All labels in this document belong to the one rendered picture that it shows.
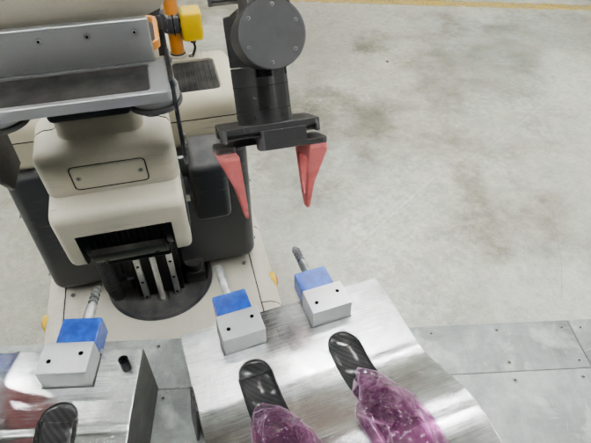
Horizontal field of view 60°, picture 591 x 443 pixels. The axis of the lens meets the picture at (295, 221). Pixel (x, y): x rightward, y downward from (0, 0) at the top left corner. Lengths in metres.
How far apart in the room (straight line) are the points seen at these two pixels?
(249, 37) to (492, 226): 1.75
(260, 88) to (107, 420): 0.35
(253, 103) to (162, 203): 0.42
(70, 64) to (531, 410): 0.73
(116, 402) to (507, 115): 2.48
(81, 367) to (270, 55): 0.35
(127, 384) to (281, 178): 1.70
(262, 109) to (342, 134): 1.95
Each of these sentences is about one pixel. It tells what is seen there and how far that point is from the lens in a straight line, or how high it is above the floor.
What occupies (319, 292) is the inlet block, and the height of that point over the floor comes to 0.88.
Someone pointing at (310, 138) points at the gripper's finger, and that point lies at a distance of 0.53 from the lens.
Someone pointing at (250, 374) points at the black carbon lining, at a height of 0.85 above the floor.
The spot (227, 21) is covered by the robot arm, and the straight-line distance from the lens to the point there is 0.53.
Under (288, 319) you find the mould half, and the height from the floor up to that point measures 0.85.
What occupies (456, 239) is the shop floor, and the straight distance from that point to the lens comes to 2.01.
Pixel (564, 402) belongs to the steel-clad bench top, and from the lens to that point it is 0.72.
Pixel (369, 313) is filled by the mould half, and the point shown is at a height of 0.86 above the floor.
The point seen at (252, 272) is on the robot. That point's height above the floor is 0.28.
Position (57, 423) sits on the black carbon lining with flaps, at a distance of 0.58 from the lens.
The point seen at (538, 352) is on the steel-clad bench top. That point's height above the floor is 0.80.
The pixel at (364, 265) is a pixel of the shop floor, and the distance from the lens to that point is 1.85.
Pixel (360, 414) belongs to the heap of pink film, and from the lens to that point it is 0.53.
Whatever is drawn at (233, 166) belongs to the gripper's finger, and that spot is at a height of 1.06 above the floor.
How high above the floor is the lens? 1.37
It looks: 44 degrees down
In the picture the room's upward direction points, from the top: straight up
